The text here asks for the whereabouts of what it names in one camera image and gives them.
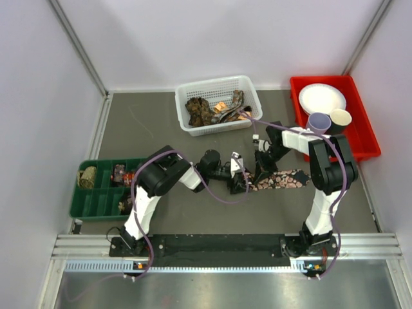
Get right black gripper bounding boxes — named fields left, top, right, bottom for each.
left=254, top=145, right=292, bottom=184

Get pink floral dark tie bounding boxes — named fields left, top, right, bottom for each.
left=239, top=169, right=311, bottom=192

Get white plastic basket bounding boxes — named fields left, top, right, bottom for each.
left=175, top=75, right=263, bottom=136

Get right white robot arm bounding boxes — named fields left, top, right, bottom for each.
left=252, top=122, right=359, bottom=258

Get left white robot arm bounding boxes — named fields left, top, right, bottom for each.
left=120, top=145, right=245, bottom=256

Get brown leaf pattern tie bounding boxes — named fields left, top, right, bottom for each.
left=185, top=97, right=213, bottom=127

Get grey orange pattern tie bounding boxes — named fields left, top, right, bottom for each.
left=211, top=90, right=252, bottom=124

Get lilac paper cup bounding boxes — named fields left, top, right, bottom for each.
left=306, top=112, right=332, bottom=135

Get rolled red pattern tie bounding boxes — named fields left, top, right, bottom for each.
left=123, top=172, right=135, bottom=187

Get white paper plates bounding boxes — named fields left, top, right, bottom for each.
left=298, top=83, right=346, bottom=115

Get black paper cup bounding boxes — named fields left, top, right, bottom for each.
left=328, top=109, right=352, bottom=135

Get rolled purple floral tie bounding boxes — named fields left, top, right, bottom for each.
left=111, top=164, right=126, bottom=186

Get rolled brown floral tie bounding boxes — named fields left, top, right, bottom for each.
left=118, top=195, right=133, bottom=216

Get red plastic bin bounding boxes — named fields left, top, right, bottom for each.
left=290, top=75, right=381, bottom=162

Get green divided organizer tray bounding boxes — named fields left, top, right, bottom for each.
left=70, top=158, right=144, bottom=222

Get rolled olive green tie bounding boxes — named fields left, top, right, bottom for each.
left=77, top=166, right=97, bottom=189

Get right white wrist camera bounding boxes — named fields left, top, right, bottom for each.
left=252, top=134, right=271, bottom=153

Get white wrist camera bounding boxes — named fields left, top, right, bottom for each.
left=252, top=134, right=271, bottom=153
left=230, top=152, right=244, bottom=178

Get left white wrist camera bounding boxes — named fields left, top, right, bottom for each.
left=230, top=152, right=244, bottom=178

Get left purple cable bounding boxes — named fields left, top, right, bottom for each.
left=130, top=149, right=250, bottom=281

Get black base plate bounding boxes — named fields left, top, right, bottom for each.
left=109, top=234, right=337, bottom=268

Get white slotted cable duct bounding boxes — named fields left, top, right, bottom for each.
left=65, top=260, right=321, bottom=274

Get aluminium frame rail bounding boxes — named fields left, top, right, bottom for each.
left=51, top=233, right=403, bottom=260

